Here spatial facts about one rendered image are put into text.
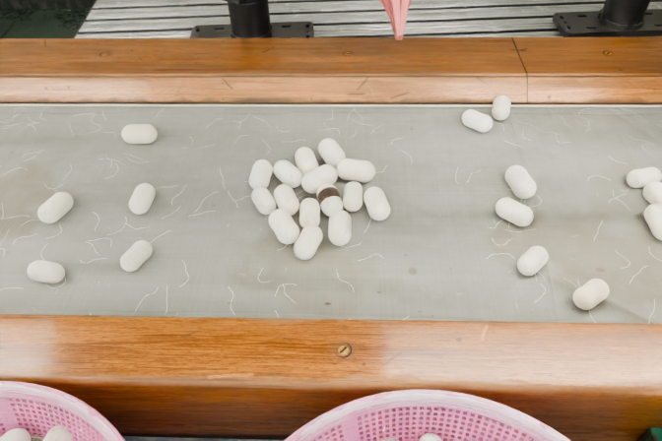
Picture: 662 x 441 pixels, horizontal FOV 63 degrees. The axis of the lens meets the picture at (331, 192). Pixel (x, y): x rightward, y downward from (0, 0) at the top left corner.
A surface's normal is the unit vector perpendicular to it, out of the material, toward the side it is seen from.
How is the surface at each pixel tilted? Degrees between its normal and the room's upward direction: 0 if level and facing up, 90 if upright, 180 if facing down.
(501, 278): 0
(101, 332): 0
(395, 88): 45
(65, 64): 0
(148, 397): 90
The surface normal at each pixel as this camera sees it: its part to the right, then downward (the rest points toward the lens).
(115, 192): -0.02, -0.71
